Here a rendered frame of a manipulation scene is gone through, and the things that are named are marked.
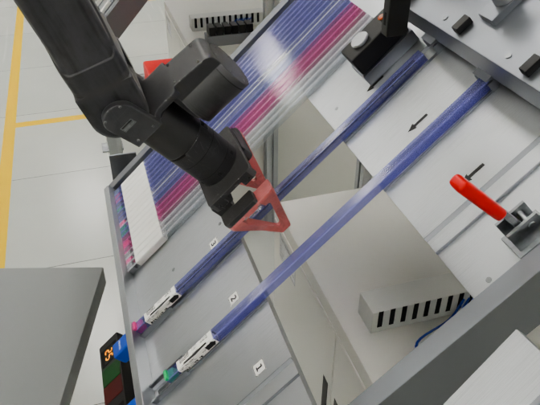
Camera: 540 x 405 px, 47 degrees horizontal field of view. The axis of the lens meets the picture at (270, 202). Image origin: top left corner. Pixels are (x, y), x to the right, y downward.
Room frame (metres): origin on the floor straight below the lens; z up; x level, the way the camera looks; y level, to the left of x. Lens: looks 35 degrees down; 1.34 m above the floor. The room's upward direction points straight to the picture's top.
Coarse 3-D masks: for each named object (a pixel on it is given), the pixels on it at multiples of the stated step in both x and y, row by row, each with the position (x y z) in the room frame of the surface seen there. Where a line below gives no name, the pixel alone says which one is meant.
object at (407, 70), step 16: (416, 64) 0.68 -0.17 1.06; (400, 80) 0.68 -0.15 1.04; (384, 96) 0.67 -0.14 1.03; (368, 112) 0.66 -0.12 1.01; (352, 128) 0.66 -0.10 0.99; (336, 144) 0.65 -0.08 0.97; (304, 160) 0.65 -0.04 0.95; (320, 160) 0.65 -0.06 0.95; (288, 176) 0.65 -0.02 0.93; (304, 176) 0.64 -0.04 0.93; (288, 192) 0.64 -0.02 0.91; (224, 240) 0.62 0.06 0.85; (208, 256) 0.61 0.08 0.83; (192, 272) 0.60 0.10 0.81; (176, 288) 0.60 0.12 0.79; (144, 320) 0.58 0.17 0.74
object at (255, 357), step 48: (192, 240) 0.68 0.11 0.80; (240, 240) 0.62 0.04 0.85; (144, 288) 0.66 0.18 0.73; (192, 288) 0.59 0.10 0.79; (240, 288) 0.55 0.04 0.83; (144, 336) 0.57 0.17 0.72; (192, 336) 0.53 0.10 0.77; (240, 336) 0.49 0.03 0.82; (192, 384) 0.46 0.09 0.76; (240, 384) 0.43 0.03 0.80; (288, 384) 0.40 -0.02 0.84
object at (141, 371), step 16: (112, 192) 0.91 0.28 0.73; (112, 208) 0.85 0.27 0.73; (112, 224) 0.81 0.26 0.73; (112, 240) 0.77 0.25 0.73; (128, 272) 0.70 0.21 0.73; (128, 288) 0.66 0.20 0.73; (128, 304) 0.62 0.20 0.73; (128, 320) 0.59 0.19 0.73; (128, 336) 0.57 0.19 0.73; (144, 352) 0.54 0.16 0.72; (144, 368) 0.51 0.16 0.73; (144, 384) 0.49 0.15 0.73; (144, 400) 0.46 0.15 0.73
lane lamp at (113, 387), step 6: (120, 378) 0.55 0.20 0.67; (108, 384) 0.55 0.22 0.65; (114, 384) 0.54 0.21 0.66; (120, 384) 0.54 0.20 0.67; (108, 390) 0.54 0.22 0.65; (114, 390) 0.53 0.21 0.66; (120, 390) 0.53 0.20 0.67; (108, 396) 0.53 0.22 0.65; (114, 396) 0.52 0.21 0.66; (108, 402) 0.52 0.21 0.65
